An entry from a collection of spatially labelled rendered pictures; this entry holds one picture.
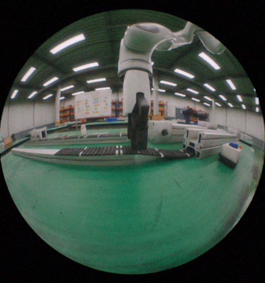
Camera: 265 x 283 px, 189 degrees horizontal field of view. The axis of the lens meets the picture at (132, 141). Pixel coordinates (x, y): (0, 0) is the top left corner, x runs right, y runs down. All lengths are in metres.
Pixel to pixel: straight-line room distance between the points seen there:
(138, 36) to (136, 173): 0.28
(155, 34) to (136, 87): 0.13
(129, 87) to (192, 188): 0.21
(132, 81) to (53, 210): 0.25
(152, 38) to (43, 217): 0.34
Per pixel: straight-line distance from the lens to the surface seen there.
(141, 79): 0.17
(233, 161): 0.32
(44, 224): 0.16
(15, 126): 11.13
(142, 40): 0.20
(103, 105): 3.19
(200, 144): 0.29
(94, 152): 0.22
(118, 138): 0.38
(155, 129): 0.37
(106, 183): 0.17
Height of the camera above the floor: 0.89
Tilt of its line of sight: 16 degrees down
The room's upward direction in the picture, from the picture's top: straight up
